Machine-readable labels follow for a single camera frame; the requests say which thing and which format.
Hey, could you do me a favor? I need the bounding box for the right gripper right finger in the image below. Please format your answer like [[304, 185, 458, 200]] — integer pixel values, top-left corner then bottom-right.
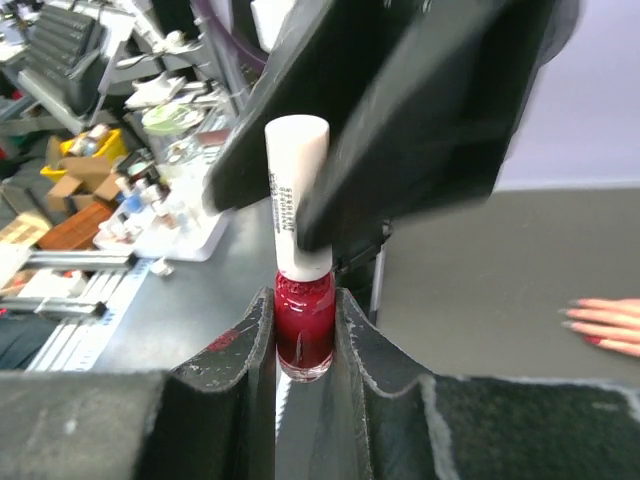
[[333, 289, 639, 479]]

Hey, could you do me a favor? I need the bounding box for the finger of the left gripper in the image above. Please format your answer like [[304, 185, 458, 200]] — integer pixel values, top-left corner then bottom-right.
[[296, 1, 555, 252], [205, 1, 389, 211]]

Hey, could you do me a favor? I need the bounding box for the mannequin hand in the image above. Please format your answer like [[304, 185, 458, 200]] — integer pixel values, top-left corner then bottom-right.
[[560, 298, 640, 358]]

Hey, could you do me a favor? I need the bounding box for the red nail polish bottle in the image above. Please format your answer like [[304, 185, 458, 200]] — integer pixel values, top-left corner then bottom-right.
[[274, 272, 336, 383]]

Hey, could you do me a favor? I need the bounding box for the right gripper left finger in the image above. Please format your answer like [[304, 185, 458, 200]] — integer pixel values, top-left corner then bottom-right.
[[1, 288, 276, 479]]

